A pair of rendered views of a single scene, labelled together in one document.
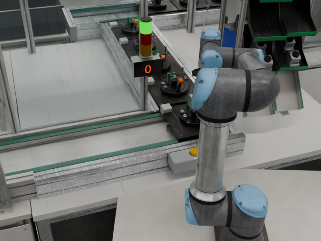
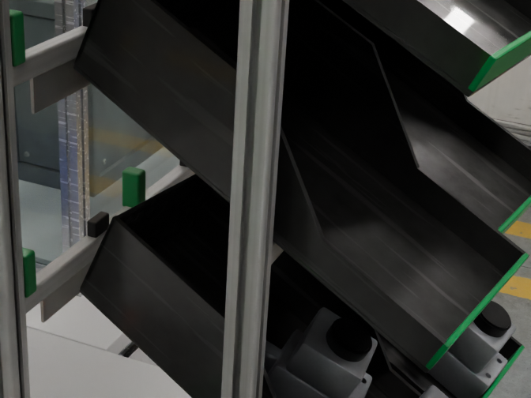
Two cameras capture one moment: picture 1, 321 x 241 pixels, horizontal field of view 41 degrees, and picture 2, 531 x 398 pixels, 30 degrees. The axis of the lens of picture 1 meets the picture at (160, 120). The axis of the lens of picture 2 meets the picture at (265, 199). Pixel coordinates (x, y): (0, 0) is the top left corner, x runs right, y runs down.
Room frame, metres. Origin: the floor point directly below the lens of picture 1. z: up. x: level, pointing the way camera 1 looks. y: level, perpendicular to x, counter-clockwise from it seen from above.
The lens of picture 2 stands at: (1.34, 0.04, 1.66)
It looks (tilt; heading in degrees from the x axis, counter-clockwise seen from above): 25 degrees down; 311
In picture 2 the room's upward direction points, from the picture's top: 4 degrees clockwise
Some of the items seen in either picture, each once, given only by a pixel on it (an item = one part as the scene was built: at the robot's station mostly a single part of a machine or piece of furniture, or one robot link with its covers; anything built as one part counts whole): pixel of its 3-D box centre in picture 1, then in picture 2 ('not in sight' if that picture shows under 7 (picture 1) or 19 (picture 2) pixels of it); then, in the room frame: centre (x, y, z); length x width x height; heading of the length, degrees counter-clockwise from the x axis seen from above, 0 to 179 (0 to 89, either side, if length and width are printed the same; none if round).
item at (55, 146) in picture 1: (128, 137); not in sight; (1.48, 0.14, 0.91); 0.84 x 0.28 x 0.10; 110
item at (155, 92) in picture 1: (174, 82); not in sight; (1.80, -0.06, 1.01); 0.24 x 0.24 x 0.13; 20
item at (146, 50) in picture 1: (145, 48); not in sight; (1.60, 0.07, 1.28); 0.05 x 0.05 x 0.05
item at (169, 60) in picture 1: (157, 59); not in sight; (2.03, 0.02, 1.01); 0.24 x 0.24 x 0.13; 20
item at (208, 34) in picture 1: (209, 44); not in sight; (1.47, -0.18, 1.37); 0.09 x 0.08 x 0.11; 178
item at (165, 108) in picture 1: (165, 109); not in sight; (1.61, -0.02, 0.97); 0.05 x 0.05 x 0.04; 20
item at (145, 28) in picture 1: (145, 26); not in sight; (1.60, 0.07, 1.38); 0.05 x 0.05 x 0.05
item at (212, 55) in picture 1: (215, 57); not in sight; (1.38, -0.19, 1.37); 0.11 x 0.11 x 0.08; 88
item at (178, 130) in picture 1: (193, 119); not in sight; (1.56, -0.15, 0.96); 0.24 x 0.24 x 0.02; 20
